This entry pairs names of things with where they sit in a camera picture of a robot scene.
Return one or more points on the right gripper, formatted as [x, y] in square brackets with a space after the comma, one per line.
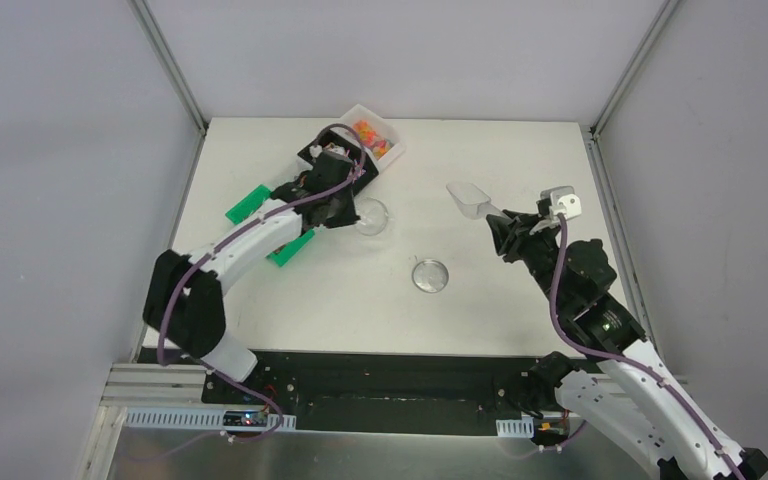
[512, 232]

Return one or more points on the clear plastic scoop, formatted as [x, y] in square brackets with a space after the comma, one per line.
[473, 202]

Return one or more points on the clear plastic jar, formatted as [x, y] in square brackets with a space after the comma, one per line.
[373, 216]

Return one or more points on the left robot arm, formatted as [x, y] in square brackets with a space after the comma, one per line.
[185, 298]

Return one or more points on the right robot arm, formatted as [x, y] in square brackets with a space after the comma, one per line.
[659, 426]

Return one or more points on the black lollipop bin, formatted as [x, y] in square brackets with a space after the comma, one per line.
[369, 170]

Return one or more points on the white gummy bin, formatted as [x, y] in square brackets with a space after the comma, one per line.
[379, 137]

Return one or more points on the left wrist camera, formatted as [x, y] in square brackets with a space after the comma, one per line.
[317, 150]

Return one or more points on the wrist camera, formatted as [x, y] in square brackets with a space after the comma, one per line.
[559, 200]
[317, 150]

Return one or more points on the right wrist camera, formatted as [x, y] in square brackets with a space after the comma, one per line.
[559, 200]

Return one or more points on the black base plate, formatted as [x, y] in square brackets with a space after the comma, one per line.
[393, 394]

